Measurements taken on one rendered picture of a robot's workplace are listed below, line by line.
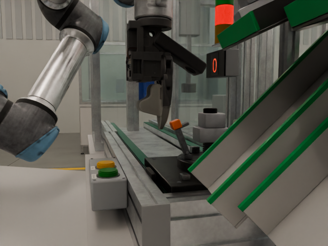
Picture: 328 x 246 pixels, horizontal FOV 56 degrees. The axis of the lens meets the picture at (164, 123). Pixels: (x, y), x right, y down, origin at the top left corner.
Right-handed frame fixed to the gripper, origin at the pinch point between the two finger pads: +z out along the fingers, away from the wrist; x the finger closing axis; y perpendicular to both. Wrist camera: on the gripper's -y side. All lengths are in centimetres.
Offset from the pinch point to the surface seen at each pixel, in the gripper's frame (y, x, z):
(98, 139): 10, -82, 15
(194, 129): -6.9, -0.5, 1.6
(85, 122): 13, -509, 48
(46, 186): 26.9, -31.6, 20.7
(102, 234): 13.0, 3.6, 20.6
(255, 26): -0.8, 32.8, -12.8
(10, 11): 193, -836, -214
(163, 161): -1.5, -6.4, 9.6
